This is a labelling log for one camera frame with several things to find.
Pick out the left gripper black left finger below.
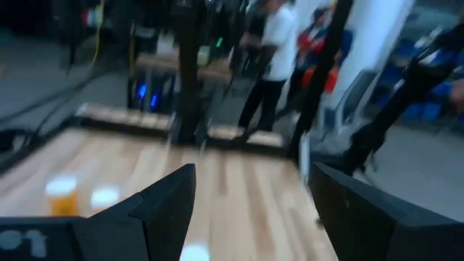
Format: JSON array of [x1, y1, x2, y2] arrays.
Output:
[[72, 162, 197, 261]]

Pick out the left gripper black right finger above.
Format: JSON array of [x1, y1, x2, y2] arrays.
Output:
[[310, 161, 464, 261]]

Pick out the orange pill bottle white cap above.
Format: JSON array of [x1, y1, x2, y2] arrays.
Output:
[[44, 175, 79, 218], [179, 241, 211, 261], [89, 186, 121, 211]]

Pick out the black computer blue lights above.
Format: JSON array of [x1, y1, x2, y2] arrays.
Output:
[[126, 68, 175, 113]]

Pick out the person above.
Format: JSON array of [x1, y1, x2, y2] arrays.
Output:
[[286, 7, 355, 120], [237, 0, 299, 133], [398, 14, 464, 113]]

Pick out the wooden workbench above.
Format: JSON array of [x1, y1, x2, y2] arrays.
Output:
[[136, 50, 233, 81]]

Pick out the black aluminium frame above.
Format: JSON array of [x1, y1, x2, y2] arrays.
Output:
[[0, 0, 464, 178]]

